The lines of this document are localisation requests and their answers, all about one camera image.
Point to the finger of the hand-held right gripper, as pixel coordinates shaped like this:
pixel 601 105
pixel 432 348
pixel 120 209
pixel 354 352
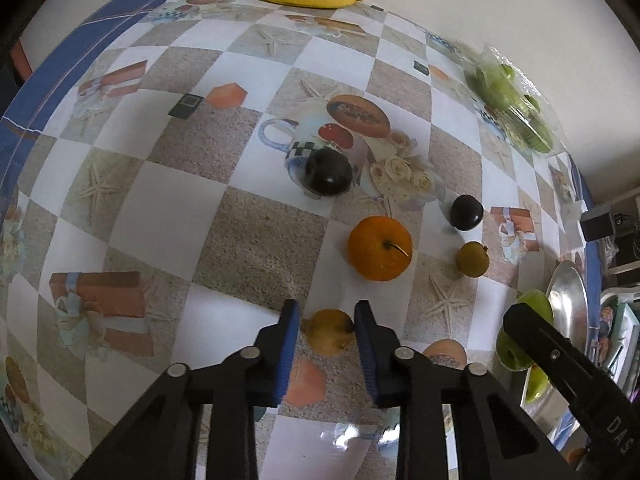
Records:
pixel 545 350

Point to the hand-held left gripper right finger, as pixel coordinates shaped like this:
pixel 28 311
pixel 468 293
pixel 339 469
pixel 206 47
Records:
pixel 367 355

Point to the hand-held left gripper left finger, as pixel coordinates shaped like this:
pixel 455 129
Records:
pixel 287 355

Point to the green jujube fruit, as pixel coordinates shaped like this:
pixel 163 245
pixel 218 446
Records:
pixel 534 385
pixel 537 305

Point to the brown longan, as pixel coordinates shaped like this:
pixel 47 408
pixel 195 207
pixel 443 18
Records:
pixel 472 259
pixel 327 332

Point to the round metal bowl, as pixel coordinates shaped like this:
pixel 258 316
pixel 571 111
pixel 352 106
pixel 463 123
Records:
pixel 567 290

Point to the orange with stem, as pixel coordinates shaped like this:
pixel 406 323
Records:
pixel 377 250

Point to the dark purple plum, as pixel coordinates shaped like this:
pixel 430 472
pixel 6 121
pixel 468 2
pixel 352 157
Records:
pixel 466 212
pixel 327 172

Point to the black power adapter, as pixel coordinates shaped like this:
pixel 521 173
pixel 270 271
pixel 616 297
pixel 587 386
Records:
pixel 597 222

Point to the plastic bag of green fruit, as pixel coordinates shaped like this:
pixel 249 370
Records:
pixel 515 105

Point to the pile of packed green jujubes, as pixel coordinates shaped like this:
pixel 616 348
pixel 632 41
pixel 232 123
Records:
pixel 500 92

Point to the reddish brown board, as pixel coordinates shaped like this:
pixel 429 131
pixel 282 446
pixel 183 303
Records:
pixel 21 59

